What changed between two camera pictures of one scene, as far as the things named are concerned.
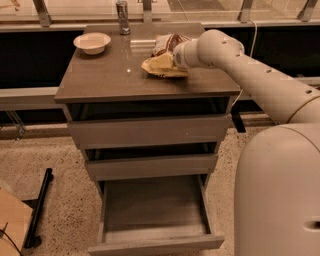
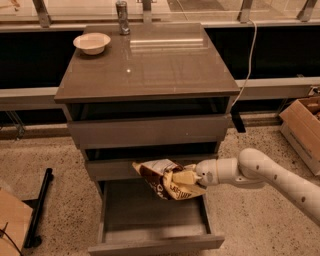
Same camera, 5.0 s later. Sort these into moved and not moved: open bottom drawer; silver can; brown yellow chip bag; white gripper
Moved: white gripper; brown yellow chip bag
Not moved: silver can; open bottom drawer
